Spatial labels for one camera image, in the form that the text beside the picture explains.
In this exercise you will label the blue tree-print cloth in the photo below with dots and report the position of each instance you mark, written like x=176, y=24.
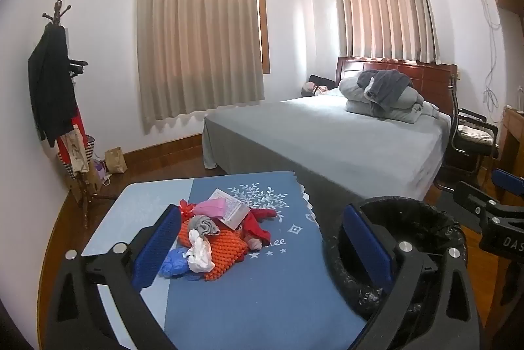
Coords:
x=266, y=292

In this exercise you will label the grey floor mat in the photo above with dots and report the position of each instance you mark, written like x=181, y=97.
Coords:
x=446, y=206

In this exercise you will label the black-bagged trash bin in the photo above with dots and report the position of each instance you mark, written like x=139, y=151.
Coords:
x=409, y=210

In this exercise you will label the purple and white item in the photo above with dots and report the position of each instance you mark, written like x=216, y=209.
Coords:
x=99, y=169

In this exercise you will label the black office chair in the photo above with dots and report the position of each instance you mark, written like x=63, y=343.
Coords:
x=470, y=137

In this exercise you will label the wooden coat rack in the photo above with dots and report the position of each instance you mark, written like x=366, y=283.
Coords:
x=60, y=4

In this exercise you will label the white printed paper box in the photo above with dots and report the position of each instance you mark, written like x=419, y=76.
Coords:
x=233, y=210

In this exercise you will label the pink cloth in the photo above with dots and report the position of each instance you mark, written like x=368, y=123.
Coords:
x=211, y=207

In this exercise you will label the beige tote bag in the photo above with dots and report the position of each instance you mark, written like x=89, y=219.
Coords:
x=77, y=149

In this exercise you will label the dark grey garment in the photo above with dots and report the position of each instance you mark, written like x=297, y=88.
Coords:
x=389, y=85

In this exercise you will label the grey bed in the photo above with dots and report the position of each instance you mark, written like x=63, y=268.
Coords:
x=327, y=137

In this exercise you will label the red plastic bag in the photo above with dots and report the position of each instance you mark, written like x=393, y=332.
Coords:
x=256, y=231

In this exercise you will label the black coat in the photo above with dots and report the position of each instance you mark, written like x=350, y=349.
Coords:
x=51, y=88

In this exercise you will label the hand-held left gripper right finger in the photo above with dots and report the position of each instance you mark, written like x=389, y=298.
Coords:
x=364, y=243

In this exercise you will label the wooden headboard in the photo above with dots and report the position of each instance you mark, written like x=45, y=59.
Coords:
x=430, y=77

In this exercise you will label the wooden desk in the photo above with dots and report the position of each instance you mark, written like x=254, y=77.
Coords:
x=511, y=124

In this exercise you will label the wooden window frame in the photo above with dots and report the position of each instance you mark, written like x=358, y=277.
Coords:
x=264, y=26

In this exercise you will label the white tissue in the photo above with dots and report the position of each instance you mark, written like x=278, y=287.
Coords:
x=200, y=255

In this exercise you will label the striped bag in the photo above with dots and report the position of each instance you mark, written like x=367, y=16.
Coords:
x=91, y=143

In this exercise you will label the brown paper bag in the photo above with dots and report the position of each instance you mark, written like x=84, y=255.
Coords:
x=116, y=161

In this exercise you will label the cardboard box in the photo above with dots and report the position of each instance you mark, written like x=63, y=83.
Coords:
x=94, y=182

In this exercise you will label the red garment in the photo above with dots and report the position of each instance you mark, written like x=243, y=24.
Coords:
x=77, y=120

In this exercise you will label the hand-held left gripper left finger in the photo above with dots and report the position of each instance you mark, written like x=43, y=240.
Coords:
x=157, y=243

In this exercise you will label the pink and black bag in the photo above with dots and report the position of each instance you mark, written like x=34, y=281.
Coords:
x=317, y=88

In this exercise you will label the orange foam net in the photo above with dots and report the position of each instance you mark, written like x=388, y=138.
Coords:
x=225, y=247

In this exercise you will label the wide beige curtain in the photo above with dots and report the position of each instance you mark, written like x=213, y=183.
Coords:
x=196, y=47

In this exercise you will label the narrow beige curtain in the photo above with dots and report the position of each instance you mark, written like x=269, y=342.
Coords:
x=380, y=14

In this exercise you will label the folded grey duvet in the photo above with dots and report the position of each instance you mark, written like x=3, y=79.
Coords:
x=354, y=98

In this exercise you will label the grey cloth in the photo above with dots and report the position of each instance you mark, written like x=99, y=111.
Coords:
x=202, y=223

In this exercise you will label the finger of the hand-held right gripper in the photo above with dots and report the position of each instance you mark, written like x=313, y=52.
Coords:
x=470, y=198
x=509, y=182

